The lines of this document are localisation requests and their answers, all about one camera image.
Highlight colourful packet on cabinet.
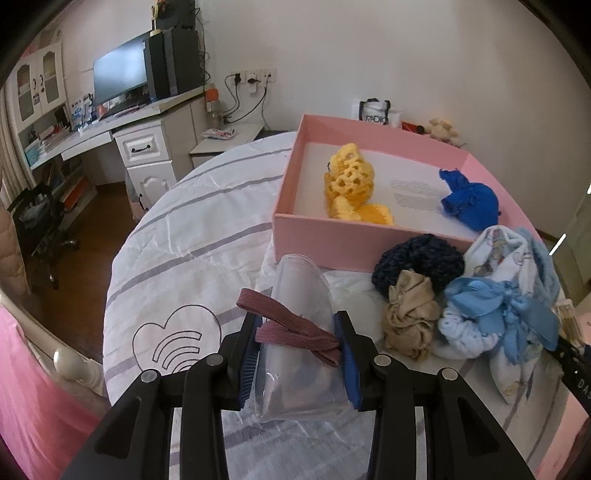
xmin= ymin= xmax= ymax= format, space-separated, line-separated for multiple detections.
xmin=201 ymin=128 xmax=235 ymax=141

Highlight pink floral bedding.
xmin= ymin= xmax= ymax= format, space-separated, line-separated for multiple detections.
xmin=1 ymin=308 xmax=109 ymax=479

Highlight black office chair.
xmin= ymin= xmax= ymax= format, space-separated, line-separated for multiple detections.
xmin=7 ymin=183 xmax=80 ymax=290

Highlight white low side cabinet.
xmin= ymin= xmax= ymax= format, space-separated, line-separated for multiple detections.
xmin=189 ymin=123 xmax=263 ymax=168

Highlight white striped quilt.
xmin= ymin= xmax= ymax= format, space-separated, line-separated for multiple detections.
xmin=102 ymin=131 xmax=574 ymax=480

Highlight beige plush toy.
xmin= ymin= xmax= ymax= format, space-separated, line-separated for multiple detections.
xmin=425 ymin=118 xmax=463 ymax=148

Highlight pink shallow box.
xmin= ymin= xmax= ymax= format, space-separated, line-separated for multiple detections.
xmin=273 ymin=115 xmax=533 ymax=272

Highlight black computer tower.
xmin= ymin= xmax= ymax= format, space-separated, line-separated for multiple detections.
xmin=144 ymin=27 xmax=205 ymax=101

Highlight navy knit scrunchie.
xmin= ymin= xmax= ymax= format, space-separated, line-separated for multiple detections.
xmin=372 ymin=234 xmax=465 ymax=298

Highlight light blue terry cap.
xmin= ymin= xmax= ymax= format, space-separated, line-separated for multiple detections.
xmin=517 ymin=227 xmax=561 ymax=308

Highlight clear bag maroon bands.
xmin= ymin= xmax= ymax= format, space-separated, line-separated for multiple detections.
xmin=236 ymin=254 xmax=349 ymax=422

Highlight royal blue knit item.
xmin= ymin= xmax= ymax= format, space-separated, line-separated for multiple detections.
xmin=439 ymin=169 xmax=500 ymax=232

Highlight stack of books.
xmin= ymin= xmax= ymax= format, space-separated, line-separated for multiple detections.
xmin=39 ymin=125 xmax=71 ymax=149

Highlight white desk with drawers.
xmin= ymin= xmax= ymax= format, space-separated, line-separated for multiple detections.
xmin=29 ymin=86 xmax=206 ymax=213

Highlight yellow crochet item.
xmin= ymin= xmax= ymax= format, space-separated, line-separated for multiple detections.
xmin=324 ymin=143 xmax=394 ymax=226

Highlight cotton swab bag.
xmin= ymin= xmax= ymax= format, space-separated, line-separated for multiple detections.
xmin=554 ymin=299 xmax=585 ymax=345

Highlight orange cap bottle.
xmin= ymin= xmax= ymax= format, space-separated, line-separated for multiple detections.
xmin=204 ymin=87 xmax=219 ymax=115

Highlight white glass door cabinet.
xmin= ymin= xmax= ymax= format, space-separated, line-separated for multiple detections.
xmin=7 ymin=42 xmax=67 ymax=133

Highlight white printed cloth blue bow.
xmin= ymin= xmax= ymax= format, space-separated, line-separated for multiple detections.
xmin=432 ymin=225 xmax=559 ymax=404

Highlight white wall socket strip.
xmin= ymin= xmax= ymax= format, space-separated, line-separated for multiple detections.
xmin=228 ymin=67 xmax=276 ymax=96

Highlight black box on tower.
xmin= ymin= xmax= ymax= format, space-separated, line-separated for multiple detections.
xmin=151 ymin=0 xmax=195 ymax=30

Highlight black computer monitor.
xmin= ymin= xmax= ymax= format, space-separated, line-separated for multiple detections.
xmin=93 ymin=33 xmax=149 ymax=104

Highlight white tote bag black handles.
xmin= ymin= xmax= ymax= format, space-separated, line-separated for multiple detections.
xmin=352 ymin=98 xmax=402 ymax=128

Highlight beige stocking bundle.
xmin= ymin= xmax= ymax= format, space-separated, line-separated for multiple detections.
xmin=382 ymin=270 xmax=442 ymax=361

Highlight red toy storage box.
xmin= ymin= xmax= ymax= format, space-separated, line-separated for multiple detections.
xmin=401 ymin=121 xmax=427 ymax=135

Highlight blue white package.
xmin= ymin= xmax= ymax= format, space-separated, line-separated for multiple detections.
xmin=70 ymin=93 xmax=96 ymax=131

